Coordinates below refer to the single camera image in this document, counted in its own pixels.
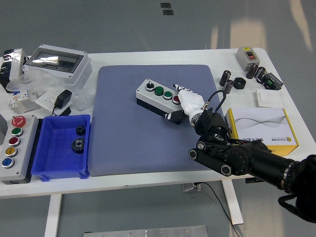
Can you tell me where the grey box at edge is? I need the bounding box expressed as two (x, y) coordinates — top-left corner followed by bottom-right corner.
(0, 115), (7, 145)

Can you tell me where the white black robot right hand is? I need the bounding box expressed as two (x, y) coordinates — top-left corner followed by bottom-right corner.
(162, 83), (206, 124)

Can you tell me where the white black wrapped device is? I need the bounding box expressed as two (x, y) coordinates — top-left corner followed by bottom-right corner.
(0, 48), (27, 89)

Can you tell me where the grey five-button control station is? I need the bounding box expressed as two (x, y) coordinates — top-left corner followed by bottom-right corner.
(0, 114), (40, 185)

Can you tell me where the black cable under table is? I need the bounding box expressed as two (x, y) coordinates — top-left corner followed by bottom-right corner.
(195, 182), (245, 237)

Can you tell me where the blue-grey mat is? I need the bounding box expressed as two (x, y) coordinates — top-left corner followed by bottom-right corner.
(87, 64), (227, 177)

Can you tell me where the white table leg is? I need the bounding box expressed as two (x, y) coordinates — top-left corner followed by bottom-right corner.
(44, 194), (62, 237)
(221, 180), (244, 225)

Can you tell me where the large black bevel gear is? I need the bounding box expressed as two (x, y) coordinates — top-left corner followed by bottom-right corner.
(71, 137), (86, 155)

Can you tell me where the white circuit breaker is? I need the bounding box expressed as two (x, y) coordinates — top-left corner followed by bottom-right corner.
(6, 89), (33, 109)

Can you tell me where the aluminium plate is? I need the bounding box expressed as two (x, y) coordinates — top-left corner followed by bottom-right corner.
(83, 225), (208, 237)

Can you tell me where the blue plastic bin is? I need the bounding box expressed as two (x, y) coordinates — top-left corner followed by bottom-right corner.
(31, 114), (91, 183)

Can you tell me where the black hex nut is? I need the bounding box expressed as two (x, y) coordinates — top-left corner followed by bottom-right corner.
(233, 77), (247, 89)

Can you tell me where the grey two-button switch box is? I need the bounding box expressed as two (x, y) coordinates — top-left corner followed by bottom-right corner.
(236, 46), (260, 72)

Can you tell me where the grey enclosure with clear lid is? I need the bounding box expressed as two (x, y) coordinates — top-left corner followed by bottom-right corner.
(22, 44), (92, 87)

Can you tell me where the yellow white cardboard box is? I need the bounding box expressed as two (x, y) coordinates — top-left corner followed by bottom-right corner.
(225, 107), (299, 156)

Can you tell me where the grey bracket under table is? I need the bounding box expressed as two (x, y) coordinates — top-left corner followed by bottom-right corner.
(182, 182), (202, 192)

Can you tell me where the grey metal plate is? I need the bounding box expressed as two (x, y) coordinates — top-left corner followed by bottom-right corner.
(12, 100), (41, 114)

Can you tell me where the white wall socket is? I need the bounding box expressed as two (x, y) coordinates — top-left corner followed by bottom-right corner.
(35, 91), (72, 117)

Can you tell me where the grey four-button control box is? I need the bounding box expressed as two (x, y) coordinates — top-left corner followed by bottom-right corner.
(135, 79), (186, 119)

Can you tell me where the black module with green terminal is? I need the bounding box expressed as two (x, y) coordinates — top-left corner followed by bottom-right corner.
(258, 72), (284, 91)

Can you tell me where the black power adapter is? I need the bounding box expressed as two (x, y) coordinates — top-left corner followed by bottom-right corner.
(50, 89), (73, 117)

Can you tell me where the clear plastic bag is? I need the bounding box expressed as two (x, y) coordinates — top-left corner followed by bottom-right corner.
(6, 66), (97, 112)

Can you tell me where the white wall switch plate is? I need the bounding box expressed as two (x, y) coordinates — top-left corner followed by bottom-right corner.
(255, 88), (282, 108)

